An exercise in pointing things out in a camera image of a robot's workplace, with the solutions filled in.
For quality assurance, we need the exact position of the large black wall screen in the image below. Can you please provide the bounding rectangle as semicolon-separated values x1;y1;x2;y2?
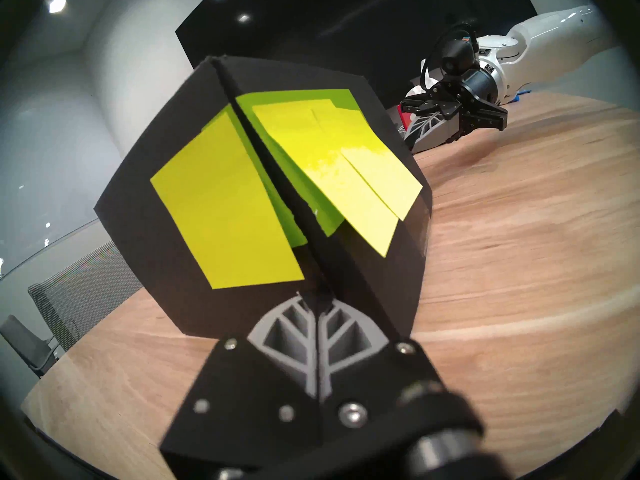
175;0;538;110

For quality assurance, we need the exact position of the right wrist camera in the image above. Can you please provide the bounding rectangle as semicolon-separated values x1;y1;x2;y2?
440;38;477;79

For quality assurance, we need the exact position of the large neon yellow sticky sheet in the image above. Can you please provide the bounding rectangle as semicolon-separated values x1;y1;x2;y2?
150;111;306;290

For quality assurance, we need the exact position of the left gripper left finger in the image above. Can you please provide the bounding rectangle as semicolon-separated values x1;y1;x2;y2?
160;294;319;480

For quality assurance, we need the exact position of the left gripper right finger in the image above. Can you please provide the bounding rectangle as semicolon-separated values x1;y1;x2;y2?
318;303;446;435

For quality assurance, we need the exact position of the black cardboard box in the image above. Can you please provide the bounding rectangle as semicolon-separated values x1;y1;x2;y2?
94;55;434;341

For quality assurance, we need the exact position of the neon yellow sticky note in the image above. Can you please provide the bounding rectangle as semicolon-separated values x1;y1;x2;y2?
252;100;425;258

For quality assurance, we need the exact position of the grey office chair with armrests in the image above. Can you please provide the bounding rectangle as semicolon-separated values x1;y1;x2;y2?
0;314;57;380

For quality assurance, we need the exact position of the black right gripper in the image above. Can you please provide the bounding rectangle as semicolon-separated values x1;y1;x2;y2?
400;66;509;152

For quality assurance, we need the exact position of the white tissue sheet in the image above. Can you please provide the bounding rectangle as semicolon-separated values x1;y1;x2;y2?
406;59;437;101

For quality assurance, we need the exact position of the grey mesh office chair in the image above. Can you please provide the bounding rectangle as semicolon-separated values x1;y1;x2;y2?
27;241;143;352

